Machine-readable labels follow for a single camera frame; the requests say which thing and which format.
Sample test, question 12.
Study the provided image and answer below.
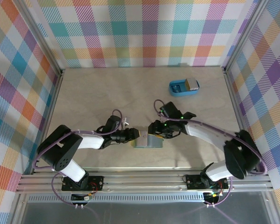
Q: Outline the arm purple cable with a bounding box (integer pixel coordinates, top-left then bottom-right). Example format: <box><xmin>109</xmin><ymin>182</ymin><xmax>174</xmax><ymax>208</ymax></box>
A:
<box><xmin>33</xmin><ymin>109</ymin><xmax>126</xmax><ymax>207</ymax></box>
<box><xmin>153</xmin><ymin>99</ymin><xmax>268</xmax><ymax>207</ymax></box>

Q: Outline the stack of credit cards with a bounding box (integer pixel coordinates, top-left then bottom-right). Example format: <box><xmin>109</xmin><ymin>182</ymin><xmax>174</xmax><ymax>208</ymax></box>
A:
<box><xmin>184</xmin><ymin>77</ymin><xmax>199</xmax><ymax>91</ymax></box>

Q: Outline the blue card tray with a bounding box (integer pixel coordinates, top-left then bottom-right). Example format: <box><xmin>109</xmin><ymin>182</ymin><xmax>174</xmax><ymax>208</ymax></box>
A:
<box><xmin>168</xmin><ymin>78</ymin><xmax>200</xmax><ymax>97</ymax></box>

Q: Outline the aluminium frame post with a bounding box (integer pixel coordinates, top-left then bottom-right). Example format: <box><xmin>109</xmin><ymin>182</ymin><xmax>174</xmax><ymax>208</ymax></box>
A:
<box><xmin>18</xmin><ymin>0</ymin><xmax>66</xmax><ymax>77</ymax></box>
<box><xmin>221</xmin><ymin>0</ymin><xmax>268</xmax><ymax>74</ymax></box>

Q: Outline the perforated metal strip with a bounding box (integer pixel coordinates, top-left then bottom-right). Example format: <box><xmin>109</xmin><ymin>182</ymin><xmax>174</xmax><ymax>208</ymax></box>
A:
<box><xmin>28</xmin><ymin>195</ymin><xmax>206</xmax><ymax>202</ymax></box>

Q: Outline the aluminium table side rail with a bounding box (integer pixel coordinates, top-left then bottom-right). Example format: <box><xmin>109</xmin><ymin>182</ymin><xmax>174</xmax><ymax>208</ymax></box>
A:
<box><xmin>31</xmin><ymin>69</ymin><xmax>65</xmax><ymax>175</ymax></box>
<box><xmin>223</xmin><ymin>67</ymin><xmax>259</xmax><ymax>172</ymax></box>

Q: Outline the green card holder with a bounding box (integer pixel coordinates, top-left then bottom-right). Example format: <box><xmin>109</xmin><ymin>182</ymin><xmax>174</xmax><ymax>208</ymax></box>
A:
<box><xmin>130</xmin><ymin>130</ymin><xmax>164</xmax><ymax>149</ymax></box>

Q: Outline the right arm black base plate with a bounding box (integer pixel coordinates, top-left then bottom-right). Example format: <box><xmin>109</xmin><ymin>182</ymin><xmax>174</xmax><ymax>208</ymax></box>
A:
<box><xmin>186</xmin><ymin>174</ymin><xmax>229</xmax><ymax>190</ymax></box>

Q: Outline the black cable clamp bracket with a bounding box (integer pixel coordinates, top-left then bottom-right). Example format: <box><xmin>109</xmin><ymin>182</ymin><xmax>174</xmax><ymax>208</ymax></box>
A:
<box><xmin>203</xmin><ymin>190</ymin><xmax>222</xmax><ymax>208</ymax></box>
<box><xmin>70</xmin><ymin>193</ymin><xmax>94</xmax><ymax>209</ymax></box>

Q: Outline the grey metal sheet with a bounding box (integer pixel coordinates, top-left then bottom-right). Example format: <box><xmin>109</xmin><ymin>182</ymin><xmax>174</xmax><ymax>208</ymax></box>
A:
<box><xmin>10</xmin><ymin>192</ymin><xmax>280</xmax><ymax>224</ymax></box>

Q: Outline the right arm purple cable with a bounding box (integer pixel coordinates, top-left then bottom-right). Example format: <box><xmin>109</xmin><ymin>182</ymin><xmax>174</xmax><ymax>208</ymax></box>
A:
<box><xmin>153</xmin><ymin>99</ymin><xmax>268</xmax><ymax>207</ymax></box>

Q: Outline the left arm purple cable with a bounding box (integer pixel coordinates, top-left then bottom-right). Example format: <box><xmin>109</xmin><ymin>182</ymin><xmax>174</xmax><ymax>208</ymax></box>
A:
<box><xmin>33</xmin><ymin>109</ymin><xmax>126</xmax><ymax>207</ymax></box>

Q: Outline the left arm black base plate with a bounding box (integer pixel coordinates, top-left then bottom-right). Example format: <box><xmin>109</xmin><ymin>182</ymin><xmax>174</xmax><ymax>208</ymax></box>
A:
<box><xmin>62</xmin><ymin>175</ymin><xmax>105</xmax><ymax>191</ymax></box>

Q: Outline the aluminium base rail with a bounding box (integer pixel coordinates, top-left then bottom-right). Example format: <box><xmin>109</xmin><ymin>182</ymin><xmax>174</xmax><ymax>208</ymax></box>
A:
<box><xmin>16</xmin><ymin>171</ymin><xmax>275</xmax><ymax>194</ymax></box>

